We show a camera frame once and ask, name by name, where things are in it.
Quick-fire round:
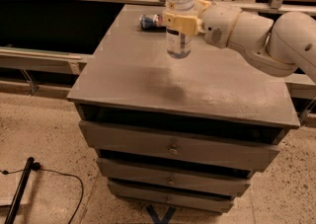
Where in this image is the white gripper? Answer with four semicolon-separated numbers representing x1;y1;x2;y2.
162;0;242;48

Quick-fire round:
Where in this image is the blue plastic water bottle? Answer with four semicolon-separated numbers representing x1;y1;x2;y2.
163;0;195;59

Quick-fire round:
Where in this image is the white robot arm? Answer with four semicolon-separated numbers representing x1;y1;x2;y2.
163;0;316;82

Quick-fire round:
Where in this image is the blue energy drink can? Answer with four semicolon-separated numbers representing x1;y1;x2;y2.
139;14;166;30

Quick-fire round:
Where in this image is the grey drawer cabinet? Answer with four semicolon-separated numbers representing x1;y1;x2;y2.
68;6;299;202

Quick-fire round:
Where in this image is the top grey drawer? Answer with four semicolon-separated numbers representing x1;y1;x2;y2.
79;120;279;172

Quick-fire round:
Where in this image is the grey drawer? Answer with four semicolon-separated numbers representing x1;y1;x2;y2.
108;181;233;213
79;120;279;172
97;158;250;197

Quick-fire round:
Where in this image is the middle grey drawer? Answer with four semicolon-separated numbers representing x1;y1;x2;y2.
97;158;250;197

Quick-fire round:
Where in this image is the bottom grey drawer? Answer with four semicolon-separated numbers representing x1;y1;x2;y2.
108;181;233;213

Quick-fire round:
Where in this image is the black pole on floor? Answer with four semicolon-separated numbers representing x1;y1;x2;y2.
4;157;35;224

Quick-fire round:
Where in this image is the low metal rail shelf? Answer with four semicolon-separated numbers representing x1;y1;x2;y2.
0;46;93;95

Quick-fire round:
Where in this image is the black cable on floor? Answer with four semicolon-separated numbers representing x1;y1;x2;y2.
0;167;85;224

